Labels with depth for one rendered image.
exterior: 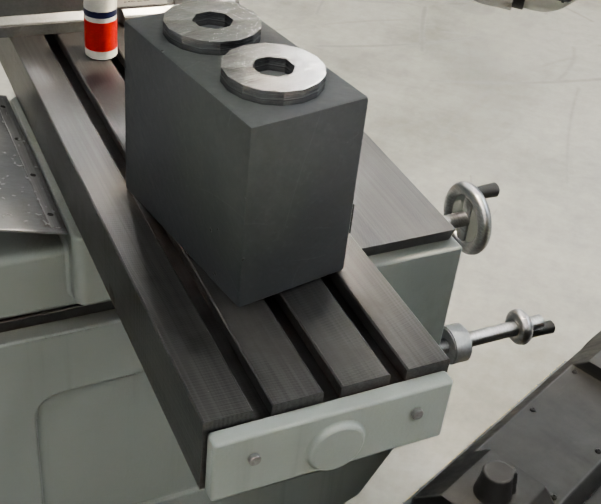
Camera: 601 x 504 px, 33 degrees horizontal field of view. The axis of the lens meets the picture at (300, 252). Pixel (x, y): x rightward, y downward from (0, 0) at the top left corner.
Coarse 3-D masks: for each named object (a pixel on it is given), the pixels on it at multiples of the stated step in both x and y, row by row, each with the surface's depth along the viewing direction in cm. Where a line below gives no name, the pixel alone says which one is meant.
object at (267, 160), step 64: (128, 64) 96; (192, 64) 88; (256, 64) 87; (320, 64) 87; (128, 128) 100; (192, 128) 89; (256, 128) 81; (320, 128) 85; (192, 192) 92; (256, 192) 85; (320, 192) 89; (192, 256) 96; (256, 256) 89; (320, 256) 94
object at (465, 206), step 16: (448, 192) 162; (464, 192) 158; (480, 192) 157; (496, 192) 158; (448, 208) 164; (464, 208) 160; (480, 208) 155; (464, 224) 160; (480, 224) 156; (464, 240) 162; (480, 240) 157
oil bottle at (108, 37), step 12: (84, 0) 124; (96, 0) 123; (108, 0) 123; (84, 12) 125; (96, 12) 123; (108, 12) 124; (84, 24) 126; (96, 24) 124; (108, 24) 125; (84, 36) 127; (96, 36) 125; (108, 36) 126; (96, 48) 126; (108, 48) 127
